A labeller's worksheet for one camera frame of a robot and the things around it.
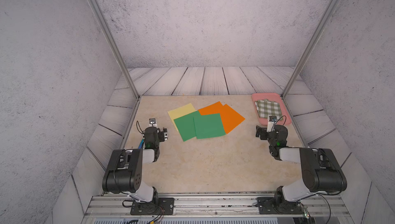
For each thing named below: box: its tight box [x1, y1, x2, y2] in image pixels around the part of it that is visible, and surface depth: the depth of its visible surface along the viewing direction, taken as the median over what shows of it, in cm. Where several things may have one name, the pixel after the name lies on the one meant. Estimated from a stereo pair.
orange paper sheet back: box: [197, 100, 224, 116], surface depth 117 cm
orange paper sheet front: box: [220, 103, 246, 135], surface depth 111 cm
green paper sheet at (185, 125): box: [173, 110, 201, 142], surface depth 107 cm
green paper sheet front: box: [192, 113, 226, 140], surface depth 107 cm
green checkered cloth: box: [254, 98, 283, 121], surface depth 113 cm
